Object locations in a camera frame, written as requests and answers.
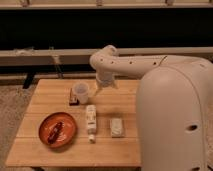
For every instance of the small brown box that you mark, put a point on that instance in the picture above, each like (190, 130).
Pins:
(73, 99)

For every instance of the white tube bottle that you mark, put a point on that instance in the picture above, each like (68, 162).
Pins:
(91, 122)

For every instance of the orange round plate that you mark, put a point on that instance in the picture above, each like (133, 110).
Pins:
(67, 132)

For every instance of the wooden table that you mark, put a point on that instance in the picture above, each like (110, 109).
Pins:
(52, 95)

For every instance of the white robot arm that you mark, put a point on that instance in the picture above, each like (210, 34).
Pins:
(172, 99)

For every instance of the long grey bench rail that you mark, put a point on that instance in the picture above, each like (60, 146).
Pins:
(80, 56)

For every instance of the dark brown snack bar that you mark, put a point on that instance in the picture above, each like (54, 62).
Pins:
(55, 133)

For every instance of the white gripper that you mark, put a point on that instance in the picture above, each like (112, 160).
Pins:
(104, 79)

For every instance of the white wrapped packet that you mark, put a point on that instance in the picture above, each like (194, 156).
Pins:
(116, 127)

